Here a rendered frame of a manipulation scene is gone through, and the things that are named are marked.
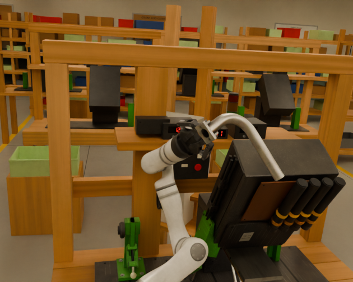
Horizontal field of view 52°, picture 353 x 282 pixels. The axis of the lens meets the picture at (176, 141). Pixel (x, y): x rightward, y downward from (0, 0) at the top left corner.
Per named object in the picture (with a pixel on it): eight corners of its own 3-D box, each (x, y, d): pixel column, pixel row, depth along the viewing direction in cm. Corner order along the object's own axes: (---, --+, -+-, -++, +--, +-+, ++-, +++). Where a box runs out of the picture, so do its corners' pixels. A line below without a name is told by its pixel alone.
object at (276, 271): (282, 282, 139) (283, 275, 138) (243, 286, 136) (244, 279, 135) (242, 229, 176) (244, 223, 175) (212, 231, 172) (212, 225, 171)
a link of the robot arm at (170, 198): (171, 186, 126) (182, 182, 119) (198, 259, 123) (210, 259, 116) (148, 194, 122) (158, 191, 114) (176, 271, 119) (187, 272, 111)
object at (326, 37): (347, 122, 932) (365, 33, 866) (228, 120, 875) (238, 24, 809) (335, 117, 983) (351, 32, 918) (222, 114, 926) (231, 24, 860)
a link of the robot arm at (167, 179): (161, 150, 127) (174, 187, 125) (139, 157, 122) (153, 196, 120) (170, 145, 121) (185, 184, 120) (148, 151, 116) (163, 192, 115)
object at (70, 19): (164, 119, 847) (169, 19, 781) (29, 116, 793) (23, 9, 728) (161, 113, 898) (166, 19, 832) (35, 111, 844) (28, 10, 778)
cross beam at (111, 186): (306, 188, 207) (309, 173, 205) (73, 197, 178) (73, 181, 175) (302, 184, 212) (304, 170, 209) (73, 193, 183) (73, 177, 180)
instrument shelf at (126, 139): (305, 148, 174) (306, 140, 173) (117, 151, 154) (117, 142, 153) (279, 134, 197) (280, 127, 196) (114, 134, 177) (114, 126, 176)
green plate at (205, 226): (213, 269, 152) (230, 226, 148) (195, 267, 150) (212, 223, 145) (205, 253, 162) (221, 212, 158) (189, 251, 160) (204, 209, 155)
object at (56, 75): (321, 241, 210) (355, 74, 182) (54, 263, 176) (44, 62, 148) (312, 233, 218) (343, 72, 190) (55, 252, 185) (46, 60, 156)
